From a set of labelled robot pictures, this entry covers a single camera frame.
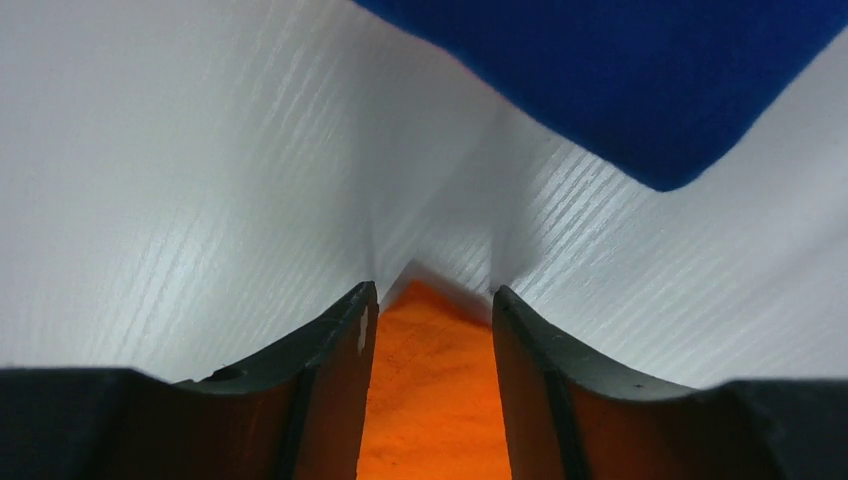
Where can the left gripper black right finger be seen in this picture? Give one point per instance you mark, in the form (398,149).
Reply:
(571,412)

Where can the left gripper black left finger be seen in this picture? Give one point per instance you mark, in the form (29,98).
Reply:
(293,410)

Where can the orange t shirt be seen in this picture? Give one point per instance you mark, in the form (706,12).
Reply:
(433,409)

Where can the folded blue t shirt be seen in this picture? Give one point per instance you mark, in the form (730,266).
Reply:
(660,89)

